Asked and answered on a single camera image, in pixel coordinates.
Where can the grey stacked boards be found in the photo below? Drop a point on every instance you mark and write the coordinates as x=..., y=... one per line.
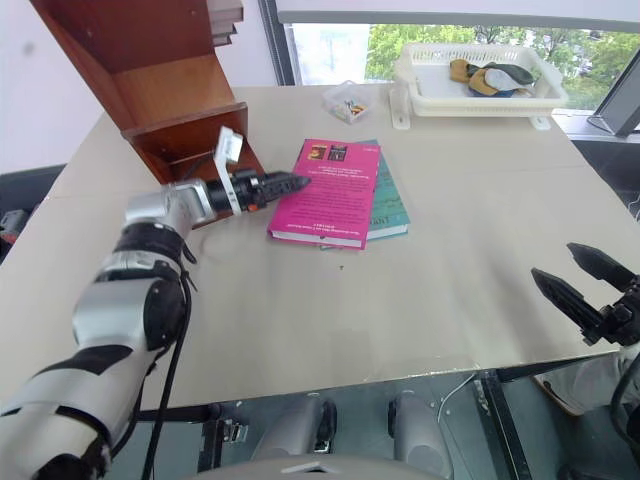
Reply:
x=225, y=20

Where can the silver rounded robot leg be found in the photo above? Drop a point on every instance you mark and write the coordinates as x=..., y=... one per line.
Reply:
x=292, y=430
x=420, y=430

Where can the clear plastic box with bits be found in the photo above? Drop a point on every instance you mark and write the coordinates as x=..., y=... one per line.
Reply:
x=348, y=102

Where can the white cloth under table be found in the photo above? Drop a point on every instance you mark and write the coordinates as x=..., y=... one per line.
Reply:
x=585, y=380

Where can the items in basket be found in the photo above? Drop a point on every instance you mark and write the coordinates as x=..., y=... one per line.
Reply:
x=487, y=77

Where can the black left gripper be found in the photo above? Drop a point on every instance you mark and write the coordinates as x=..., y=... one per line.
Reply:
x=248, y=192

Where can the pink book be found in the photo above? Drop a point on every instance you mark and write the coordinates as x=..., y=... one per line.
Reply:
x=327, y=195

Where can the dark framed monitor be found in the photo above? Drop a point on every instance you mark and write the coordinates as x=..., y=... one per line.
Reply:
x=620, y=95

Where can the wooden bookshelf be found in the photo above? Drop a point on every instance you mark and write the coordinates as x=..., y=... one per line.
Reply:
x=150, y=85

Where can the white plastic basket tray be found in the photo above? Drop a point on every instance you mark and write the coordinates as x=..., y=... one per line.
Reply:
x=545, y=75

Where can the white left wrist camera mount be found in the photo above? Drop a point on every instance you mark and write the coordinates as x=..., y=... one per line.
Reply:
x=227, y=150

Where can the black seat with red object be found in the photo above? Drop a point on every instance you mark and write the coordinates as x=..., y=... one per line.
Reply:
x=25, y=200

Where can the teal book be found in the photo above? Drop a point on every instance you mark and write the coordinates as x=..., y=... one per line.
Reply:
x=390, y=200

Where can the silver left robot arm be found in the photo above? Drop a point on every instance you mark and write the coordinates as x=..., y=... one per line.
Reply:
x=115, y=305

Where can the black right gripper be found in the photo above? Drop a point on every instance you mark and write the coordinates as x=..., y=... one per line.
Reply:
x=622, y=315

